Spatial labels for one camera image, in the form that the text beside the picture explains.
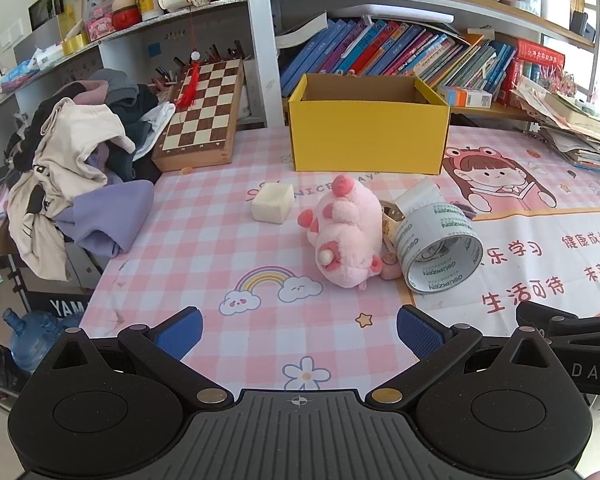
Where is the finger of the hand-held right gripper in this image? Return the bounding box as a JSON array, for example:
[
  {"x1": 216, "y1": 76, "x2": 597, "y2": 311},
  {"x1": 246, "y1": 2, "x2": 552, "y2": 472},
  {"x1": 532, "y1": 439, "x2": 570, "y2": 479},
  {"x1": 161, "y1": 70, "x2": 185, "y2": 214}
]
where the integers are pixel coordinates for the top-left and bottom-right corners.
[{"x1": 516, "y1": 300, "x2": 600, "y2": 348}]

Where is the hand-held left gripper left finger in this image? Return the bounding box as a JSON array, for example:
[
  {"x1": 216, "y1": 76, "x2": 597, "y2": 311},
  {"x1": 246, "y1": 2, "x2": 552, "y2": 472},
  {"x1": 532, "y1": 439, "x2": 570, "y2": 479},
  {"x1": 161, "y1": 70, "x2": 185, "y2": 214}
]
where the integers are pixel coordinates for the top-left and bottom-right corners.
[{"x1": 45, "y1": 306, "x2": 236, "y2": 408}]

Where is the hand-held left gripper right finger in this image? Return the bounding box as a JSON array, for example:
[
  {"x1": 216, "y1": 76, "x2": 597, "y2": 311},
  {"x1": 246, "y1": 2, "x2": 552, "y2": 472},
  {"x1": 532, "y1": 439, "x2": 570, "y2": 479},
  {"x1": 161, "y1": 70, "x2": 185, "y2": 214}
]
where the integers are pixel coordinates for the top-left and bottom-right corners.
[{"x1": 367, "y1": 305, "x2": 556, "y2": 407}]

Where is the white printed tape roll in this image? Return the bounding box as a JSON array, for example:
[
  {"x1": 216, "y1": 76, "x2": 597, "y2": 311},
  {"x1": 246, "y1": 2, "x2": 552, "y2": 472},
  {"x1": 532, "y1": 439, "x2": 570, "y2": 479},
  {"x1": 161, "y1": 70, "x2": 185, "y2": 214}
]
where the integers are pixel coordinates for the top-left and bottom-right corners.
[{"x1": 392, "y1": 201, "x2": 485, "y2": 295}]

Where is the pink plush toy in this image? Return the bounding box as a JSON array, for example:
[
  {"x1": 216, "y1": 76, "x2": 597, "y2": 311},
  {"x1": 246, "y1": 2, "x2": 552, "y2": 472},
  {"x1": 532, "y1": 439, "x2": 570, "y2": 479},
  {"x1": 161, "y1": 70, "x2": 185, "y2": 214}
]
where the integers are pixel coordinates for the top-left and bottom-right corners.
[{"x1": 297, "y1": 174, "x2": 385, "y2": 291}]

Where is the white strap wristwatch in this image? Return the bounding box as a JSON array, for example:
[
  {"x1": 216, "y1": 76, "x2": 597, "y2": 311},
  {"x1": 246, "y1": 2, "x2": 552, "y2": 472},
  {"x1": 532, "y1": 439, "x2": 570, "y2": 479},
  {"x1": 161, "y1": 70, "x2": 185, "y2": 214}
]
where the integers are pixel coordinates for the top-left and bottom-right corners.
[{"x1": 380, "y1": 200, "x2": 406, "y2": 238}]

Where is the yellow cardboard box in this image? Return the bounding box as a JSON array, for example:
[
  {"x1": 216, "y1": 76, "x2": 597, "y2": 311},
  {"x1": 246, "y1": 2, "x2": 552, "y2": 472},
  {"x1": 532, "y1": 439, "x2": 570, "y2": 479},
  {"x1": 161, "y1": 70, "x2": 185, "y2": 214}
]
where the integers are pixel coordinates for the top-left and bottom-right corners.
[{"x1": 287, "y1": 73, "x2": 452, "y2": 176}]

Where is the pink checked desktop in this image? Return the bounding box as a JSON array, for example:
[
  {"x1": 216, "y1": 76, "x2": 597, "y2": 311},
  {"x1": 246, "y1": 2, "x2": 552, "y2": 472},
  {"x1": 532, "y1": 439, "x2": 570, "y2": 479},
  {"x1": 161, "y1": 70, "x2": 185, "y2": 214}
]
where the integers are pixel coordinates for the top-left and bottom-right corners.
[{"x1": 80, "y1": 125, "x2": 600, "y2": 406}]

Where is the black printed carton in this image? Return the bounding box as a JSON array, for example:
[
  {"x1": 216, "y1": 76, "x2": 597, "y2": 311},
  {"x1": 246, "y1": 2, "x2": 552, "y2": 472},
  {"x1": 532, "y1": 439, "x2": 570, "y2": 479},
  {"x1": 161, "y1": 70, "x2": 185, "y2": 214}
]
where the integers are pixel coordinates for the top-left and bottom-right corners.
[{"x1": 22, "y1": 240, "x2": 105, "y2": 317}]

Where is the blue water jug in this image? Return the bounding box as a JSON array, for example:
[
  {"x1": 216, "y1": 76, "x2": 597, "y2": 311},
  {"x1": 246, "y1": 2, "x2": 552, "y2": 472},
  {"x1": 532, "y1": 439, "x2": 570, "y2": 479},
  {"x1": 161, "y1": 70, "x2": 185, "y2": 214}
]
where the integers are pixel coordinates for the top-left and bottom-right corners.
[{"x1": 2, "y1": 307, "x2": 86, "y2": 374}]

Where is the stack of papers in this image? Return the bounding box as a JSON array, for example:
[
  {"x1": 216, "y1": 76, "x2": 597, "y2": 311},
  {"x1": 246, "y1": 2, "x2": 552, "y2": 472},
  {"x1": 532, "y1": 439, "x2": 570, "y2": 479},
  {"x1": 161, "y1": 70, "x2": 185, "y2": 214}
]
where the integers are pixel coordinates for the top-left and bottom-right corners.
[{"x1": 511, "y1": 76, "x2": 600, "y2": 173}]

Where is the pile of clothes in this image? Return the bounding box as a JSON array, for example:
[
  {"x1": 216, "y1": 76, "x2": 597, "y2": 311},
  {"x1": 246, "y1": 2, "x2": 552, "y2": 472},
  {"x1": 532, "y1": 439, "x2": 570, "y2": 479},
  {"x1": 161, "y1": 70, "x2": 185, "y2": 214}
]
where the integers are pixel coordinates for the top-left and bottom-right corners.
[{"x1": 5, "y1": 67, "x2": 177, "y2": 282}]

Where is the wooden chessboard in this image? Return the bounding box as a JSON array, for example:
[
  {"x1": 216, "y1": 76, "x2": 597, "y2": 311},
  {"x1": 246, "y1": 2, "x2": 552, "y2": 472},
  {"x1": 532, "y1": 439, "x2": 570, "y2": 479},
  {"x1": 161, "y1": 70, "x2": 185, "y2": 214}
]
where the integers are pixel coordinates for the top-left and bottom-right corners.
[{"x1": 151, "y1": 57, "x2": 246, "y2": 173}]

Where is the orange white carton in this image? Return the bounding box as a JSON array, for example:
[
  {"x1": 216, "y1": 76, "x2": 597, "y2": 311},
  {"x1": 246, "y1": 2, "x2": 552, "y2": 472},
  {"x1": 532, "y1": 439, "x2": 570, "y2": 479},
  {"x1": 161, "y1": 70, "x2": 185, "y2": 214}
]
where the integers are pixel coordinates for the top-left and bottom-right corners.
[{"x1": 437, "y1": 85, "x2": 494, "y2": 109}]

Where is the red tassel ornament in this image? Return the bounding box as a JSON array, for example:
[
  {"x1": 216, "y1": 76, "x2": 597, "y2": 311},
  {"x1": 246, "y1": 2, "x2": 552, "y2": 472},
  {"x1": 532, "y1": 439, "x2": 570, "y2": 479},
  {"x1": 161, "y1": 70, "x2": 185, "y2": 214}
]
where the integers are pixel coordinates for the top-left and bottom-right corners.
[{"x1": 176, "y1": 50, "x2": 204, "y2": 109}]

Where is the bunch of pencils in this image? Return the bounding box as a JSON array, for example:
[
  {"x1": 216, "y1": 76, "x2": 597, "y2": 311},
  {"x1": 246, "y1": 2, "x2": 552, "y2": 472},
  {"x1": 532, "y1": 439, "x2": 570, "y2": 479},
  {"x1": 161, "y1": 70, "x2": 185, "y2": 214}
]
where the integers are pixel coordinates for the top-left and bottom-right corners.
[{"x1": 152, "y1": 41, "x2": 246, "y2": 92}]

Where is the row of leaning books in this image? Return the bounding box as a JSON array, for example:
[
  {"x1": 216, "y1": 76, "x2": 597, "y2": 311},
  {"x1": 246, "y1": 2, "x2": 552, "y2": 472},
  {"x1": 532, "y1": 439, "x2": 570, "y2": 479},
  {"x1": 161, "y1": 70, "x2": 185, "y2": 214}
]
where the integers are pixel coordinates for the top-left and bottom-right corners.
[{"x1": 279, "y1": 17, "x2": 566, "y2": 107}]

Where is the pink cartoon box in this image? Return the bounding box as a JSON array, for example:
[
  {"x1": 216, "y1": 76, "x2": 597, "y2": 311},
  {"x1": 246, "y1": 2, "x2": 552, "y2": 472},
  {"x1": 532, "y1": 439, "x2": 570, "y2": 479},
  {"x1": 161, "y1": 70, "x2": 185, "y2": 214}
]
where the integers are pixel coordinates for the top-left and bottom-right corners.
[{"x1": 82, "y1": 10, "x2": 116, "y2": 42}]

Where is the thick open book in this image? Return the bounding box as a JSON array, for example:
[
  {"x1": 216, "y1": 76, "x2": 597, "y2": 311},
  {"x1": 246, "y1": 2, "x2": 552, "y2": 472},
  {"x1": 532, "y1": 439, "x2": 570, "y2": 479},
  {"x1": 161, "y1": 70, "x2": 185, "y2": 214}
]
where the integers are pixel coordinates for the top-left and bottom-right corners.
[{"x1": 275, "y1": 10, "x2": 329, "y2": 51}]

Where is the white lamp bar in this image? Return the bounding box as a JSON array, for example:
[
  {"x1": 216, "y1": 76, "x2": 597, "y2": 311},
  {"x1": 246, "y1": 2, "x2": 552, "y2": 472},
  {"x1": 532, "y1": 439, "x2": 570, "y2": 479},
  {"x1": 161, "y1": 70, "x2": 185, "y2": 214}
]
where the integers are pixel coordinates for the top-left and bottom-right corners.
[{"x1": 275, "y1": 4, "x2": 454, "y2": 25}]

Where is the white shelf post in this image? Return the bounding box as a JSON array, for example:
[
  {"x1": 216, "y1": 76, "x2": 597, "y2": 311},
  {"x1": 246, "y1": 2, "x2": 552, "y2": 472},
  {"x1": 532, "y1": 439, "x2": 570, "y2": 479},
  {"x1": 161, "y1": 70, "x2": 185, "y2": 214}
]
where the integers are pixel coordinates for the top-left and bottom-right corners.
[{"x1": 242, "y1": 0, "x2": 287, "y2": 129}]

